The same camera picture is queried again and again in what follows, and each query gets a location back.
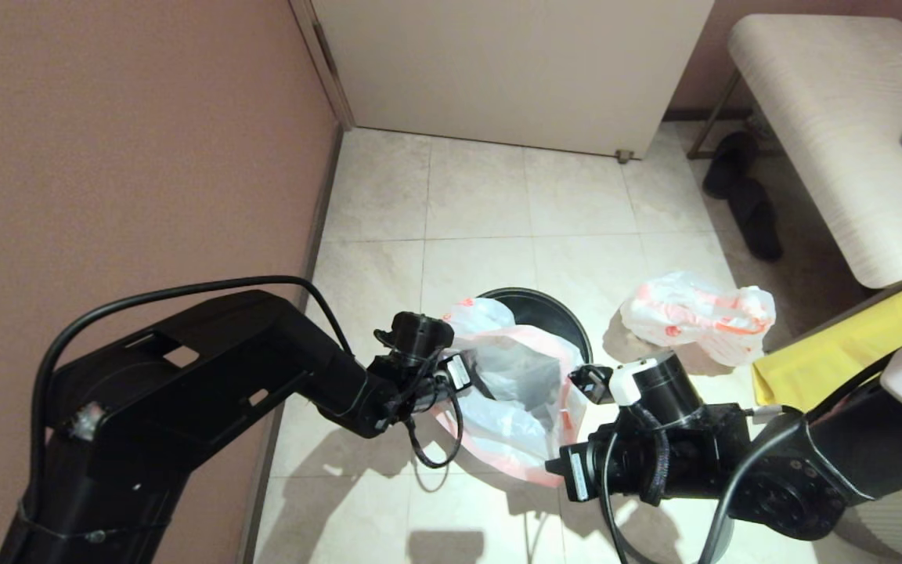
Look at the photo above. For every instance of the beige wood-grain table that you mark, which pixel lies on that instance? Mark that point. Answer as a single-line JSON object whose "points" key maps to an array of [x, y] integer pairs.
{"points": [[827, 141]]}

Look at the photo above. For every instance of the black slipper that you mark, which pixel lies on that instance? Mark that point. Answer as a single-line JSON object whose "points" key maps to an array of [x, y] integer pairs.
{"points": [[756, 222], [729, 161]]}

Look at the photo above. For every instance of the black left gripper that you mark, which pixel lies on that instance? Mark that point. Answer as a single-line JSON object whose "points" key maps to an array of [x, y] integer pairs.
{"points": [[455, 376]]}

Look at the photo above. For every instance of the beige door frame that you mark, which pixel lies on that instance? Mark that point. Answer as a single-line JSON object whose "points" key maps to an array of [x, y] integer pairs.
{"points": [[337, 102]]}

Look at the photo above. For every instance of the yellow fabric bag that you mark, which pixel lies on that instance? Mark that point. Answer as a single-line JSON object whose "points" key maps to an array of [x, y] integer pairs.
{"points": [[835, 360]]}

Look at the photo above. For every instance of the thin metal table leg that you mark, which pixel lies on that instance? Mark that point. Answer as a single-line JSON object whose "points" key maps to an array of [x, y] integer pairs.
{"points": [[713, 115]]}

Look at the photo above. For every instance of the small metal door stopper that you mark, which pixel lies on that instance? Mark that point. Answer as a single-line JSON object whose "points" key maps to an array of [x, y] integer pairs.
{"points": [[623, 156]]}

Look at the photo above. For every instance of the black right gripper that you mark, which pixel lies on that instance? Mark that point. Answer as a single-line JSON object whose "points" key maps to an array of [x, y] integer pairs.
{"points": [[588, 474]]}

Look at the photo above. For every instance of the white door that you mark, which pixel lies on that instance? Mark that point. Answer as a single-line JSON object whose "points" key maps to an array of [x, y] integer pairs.
{"points": [[514, 70]]}

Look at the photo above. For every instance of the black round trash bin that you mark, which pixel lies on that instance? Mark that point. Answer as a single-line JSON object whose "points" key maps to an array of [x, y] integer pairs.
{"points": [[553, 309]]}

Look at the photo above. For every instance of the white red plastic bin liner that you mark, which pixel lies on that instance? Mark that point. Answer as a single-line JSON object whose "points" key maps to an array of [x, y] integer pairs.
{"points": [[514, 368]]}

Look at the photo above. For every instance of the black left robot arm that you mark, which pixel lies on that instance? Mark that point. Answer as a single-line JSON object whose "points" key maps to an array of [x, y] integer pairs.
{"points": [[185, 392]]}

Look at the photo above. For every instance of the white red plastic bag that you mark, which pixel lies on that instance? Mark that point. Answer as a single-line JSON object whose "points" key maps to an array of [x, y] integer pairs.
{"points": [[686, 313]]}

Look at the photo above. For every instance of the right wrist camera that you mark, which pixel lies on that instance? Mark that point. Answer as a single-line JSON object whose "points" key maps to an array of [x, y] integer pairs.
{"points": [[592, 384]]}

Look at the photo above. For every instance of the dark door hinge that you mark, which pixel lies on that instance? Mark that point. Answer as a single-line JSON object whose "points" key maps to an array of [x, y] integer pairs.
{"points": [[328, 55]]}

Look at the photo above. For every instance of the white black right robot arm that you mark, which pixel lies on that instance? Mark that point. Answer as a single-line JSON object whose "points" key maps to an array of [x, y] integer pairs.
{"points": [[795, 478]]}

